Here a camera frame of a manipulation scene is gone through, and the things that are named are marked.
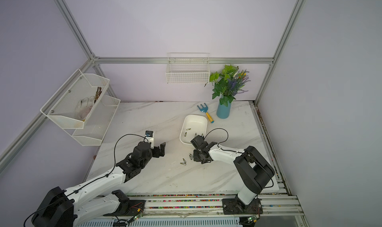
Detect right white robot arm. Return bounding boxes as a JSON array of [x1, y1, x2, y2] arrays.
[[191, 135, 275, 206]]

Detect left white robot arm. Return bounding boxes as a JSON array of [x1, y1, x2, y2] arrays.
[[30, 141, 166, 227]]

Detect white plastic storage box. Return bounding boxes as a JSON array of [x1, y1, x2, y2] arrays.
[[180, 114, 208, 145]]

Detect teal yellow toy rake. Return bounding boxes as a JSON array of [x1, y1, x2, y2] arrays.
[[197, 103, 214, 123]]

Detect teal cylindrical vase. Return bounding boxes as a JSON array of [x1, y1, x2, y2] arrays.
[[216, 96, 231, 119]]

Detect lower white mesh shelf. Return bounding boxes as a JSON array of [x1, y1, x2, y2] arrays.
[[72, 95, 120, 146]]

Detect white mesh shelf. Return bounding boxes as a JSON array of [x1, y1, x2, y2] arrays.
[[72, 95, 120, 146], [40, 69, 109, 129]]

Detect artificial green plant bouquet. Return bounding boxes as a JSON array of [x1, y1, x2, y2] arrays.
[[209, 65, 250, 107]]

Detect brown dried twigs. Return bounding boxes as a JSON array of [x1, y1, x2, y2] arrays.
[[94, 87, 102, 103]]

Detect clear plastic bag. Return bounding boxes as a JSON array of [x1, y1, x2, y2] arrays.
[[75, 96, 95, 121]]

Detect upper white mesh shelf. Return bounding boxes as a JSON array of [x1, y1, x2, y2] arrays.
[[40, 69, 109, 129]]

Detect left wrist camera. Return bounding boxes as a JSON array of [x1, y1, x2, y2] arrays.
[[145, 130, 154, 149]]

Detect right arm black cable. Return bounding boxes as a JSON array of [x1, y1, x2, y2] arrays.
[[203, 127, 275, 189]]

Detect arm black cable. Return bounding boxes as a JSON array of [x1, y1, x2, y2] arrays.
[[203, 127, 275, 189], [23, 133, 147, 227]]

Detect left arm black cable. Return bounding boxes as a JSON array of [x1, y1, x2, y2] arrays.
[[23, 133, 147, 227]]

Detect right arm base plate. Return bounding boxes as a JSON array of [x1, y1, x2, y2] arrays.
[[222, 197, 263, 215]]

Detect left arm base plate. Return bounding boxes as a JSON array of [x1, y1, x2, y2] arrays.
[[108, 200, 146, 217]]

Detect white wire wall basket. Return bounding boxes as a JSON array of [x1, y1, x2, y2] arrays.
[[166, 52, 210, 84]]

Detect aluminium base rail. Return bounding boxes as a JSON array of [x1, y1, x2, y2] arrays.
[[129, 194, 304, 218]]

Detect aluminium frame corner post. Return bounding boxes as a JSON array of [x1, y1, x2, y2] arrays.
[[254, 0, 307, 107]]

